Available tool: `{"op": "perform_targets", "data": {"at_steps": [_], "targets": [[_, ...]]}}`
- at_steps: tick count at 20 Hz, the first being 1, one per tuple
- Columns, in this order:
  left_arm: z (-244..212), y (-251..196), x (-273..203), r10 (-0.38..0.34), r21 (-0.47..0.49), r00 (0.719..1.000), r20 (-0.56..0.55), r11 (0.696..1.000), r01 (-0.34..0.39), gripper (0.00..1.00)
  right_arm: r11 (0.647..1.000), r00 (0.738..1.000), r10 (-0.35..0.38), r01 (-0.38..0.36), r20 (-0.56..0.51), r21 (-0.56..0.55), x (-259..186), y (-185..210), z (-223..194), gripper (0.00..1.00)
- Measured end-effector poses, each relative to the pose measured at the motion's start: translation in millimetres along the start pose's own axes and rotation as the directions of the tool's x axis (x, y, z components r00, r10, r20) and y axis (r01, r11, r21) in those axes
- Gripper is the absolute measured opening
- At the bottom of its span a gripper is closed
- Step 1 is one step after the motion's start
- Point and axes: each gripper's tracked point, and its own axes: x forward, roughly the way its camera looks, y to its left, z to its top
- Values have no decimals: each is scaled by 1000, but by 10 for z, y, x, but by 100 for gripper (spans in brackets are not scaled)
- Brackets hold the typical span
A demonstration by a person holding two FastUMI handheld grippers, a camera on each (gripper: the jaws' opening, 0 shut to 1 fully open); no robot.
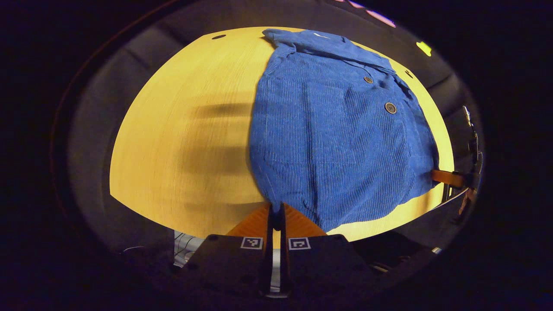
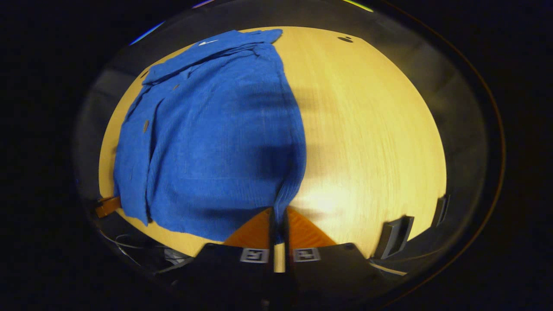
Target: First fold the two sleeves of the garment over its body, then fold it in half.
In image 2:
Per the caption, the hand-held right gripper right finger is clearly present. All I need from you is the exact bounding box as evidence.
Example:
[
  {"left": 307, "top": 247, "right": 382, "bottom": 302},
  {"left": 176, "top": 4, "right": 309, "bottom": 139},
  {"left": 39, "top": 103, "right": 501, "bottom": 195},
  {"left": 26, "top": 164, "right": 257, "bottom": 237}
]
[{"left": 283, "top": 206, "right": 384, "bottom": 305}]

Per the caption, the thin white cable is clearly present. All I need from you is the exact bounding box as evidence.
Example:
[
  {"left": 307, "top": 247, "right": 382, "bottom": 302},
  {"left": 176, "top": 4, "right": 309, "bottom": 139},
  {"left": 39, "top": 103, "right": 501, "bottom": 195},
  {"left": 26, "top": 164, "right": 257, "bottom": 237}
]
[{"left": 99, "top": 231, "right": 173, "bottom": 269}]

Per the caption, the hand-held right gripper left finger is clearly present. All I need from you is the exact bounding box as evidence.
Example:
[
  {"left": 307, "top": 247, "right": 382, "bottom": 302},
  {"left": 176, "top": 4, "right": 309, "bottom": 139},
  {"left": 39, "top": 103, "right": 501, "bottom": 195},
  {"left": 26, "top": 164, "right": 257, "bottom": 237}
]
[{"left": 155, "top": 206, "right": 277, "bottom": 305}]

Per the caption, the black curved bracket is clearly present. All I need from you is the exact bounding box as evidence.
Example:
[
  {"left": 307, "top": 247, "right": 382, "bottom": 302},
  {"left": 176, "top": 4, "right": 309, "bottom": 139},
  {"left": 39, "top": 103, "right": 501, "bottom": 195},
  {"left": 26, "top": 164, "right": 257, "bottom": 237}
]
[{"left": 373, "top": 215, "right": 415, "bottom": 260}]

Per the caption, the blue button-up shirt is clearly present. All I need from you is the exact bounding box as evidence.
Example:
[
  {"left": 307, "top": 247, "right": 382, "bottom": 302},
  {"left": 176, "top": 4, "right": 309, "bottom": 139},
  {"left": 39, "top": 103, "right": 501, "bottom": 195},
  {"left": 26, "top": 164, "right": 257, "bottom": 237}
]
[{"left": 113, "top": 29, "right": 308, "bottom": 243}]

